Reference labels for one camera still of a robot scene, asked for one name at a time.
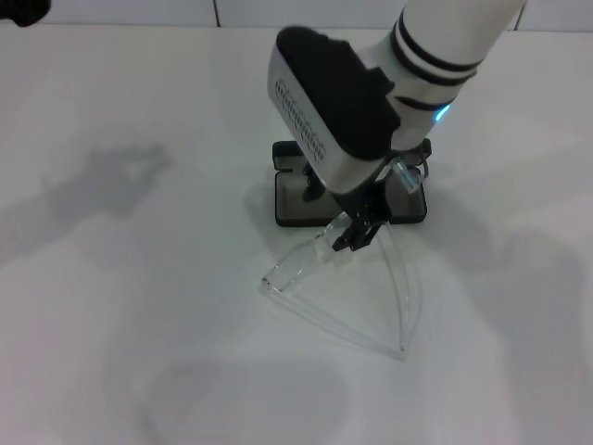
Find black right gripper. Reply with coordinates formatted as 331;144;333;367
331;159;393;254

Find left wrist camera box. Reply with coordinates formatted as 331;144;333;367
0;0;53;28

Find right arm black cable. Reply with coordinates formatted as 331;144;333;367
391;138;433;195

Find clear transparent glasses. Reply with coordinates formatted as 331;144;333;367
258;210;425;362

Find black glasses case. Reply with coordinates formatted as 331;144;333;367
271;140;428;228

